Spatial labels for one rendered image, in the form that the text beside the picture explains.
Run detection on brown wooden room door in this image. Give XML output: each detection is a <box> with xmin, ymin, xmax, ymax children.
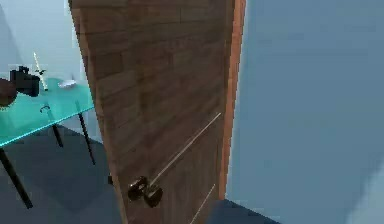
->
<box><xmin>68</xmin><ymin>0</ymin><xmax>248</xmax><ymax>224</ymax></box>

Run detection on dark bronze door knob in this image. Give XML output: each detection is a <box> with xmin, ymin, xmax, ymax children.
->
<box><xmin>127</xmin><ymin>175</ymin><xmax>164</xmax><ymax>208</ymax></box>

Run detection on small white dish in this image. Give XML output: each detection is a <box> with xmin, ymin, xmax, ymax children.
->
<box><xmin>57</xmin><ymin>78</ymin><xmax>77</xmax><ymax>90</ymax></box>

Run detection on white thin stick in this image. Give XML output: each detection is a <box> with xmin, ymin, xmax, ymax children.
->
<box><xmin>32</xmin><ymin>52</ymin><xmax>49</xmax><ymax>92</ymax></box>

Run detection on teal glass table black legs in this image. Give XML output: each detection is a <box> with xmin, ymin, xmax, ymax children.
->
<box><xmin>0</xmin><ymin>77</ymin><xmax>98</xmax><ymax>210</ymax></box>

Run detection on black boxy object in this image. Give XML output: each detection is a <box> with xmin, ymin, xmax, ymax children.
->
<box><xmin>9</xmin><ymin>65</ymin><xmax>41</xmax><ymax>98</ymax></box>

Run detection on dark brown round object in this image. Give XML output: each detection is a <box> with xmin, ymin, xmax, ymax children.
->
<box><xmin>0</xmin><ymin>77</ymin><xmax>18</xmax><ymax>108</ymax></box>

